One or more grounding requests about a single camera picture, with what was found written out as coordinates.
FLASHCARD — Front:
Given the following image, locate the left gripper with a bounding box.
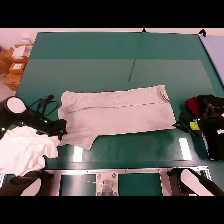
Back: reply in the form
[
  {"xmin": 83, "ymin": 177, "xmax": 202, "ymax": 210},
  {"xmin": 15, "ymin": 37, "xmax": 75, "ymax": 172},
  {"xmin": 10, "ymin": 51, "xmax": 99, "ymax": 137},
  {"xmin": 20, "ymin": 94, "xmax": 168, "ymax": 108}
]
[{"xmin": 45, "ymin": 118, "xmax": 68, "ymax": 140}]

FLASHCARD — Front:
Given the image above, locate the white garment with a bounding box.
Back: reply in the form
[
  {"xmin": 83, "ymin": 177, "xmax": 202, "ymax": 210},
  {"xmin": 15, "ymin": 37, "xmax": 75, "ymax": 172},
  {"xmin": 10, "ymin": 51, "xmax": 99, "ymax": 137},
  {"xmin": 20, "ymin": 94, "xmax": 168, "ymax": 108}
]
[{"xmin": 0, "ymin": 125, "xmax": 60, "ymax": 177}]

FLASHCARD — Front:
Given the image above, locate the pale pink T-shirt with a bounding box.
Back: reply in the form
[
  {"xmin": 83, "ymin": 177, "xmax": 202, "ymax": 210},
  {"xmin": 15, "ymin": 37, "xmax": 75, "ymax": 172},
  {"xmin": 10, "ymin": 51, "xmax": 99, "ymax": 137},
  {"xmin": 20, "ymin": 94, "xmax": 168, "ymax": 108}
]
[{"xmin": 57, "ymin": 84, "xmax": 177, "ymax": 151}]

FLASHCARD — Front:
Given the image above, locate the cardboard box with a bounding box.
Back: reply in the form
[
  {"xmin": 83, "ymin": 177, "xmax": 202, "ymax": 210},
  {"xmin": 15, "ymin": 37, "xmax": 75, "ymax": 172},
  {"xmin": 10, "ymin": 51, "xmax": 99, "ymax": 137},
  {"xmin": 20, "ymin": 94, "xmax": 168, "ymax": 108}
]
[{"xmin": 0, "ymin": 46, "xmax": 30, "ymax": 92}]

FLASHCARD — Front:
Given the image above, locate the red garment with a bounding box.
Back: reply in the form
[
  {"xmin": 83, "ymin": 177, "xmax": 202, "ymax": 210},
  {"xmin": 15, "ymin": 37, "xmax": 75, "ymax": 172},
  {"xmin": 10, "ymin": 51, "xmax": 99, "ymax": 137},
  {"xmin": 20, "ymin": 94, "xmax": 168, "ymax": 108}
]
[{"xmin": 184, "ymin": 96, "xmax": 202, "ymax": 117}]

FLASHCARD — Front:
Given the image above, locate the black garment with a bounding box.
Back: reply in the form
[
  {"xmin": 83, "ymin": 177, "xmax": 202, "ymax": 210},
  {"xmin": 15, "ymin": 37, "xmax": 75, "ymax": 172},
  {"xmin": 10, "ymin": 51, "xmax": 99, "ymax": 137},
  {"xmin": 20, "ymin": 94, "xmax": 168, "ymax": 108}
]
[{"xmin": 196, "ymin": 94, "xmax": 224, "ymax": 118}]

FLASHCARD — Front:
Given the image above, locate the black cable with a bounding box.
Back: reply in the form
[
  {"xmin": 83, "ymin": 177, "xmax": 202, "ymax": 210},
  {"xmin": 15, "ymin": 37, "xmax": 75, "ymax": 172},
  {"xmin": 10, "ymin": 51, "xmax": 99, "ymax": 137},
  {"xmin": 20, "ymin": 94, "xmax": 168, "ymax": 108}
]
[{"xmin": 28, "ymin": 94, "xmax": 60, "ymax": 118}]

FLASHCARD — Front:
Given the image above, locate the silver frame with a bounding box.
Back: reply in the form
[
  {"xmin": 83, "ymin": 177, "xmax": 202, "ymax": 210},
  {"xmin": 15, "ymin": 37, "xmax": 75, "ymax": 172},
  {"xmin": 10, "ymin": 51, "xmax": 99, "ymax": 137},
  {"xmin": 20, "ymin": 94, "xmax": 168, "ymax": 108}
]
[{"xmin": 0, "ymin": 167, "xmax": 224, "ymax": 197}]

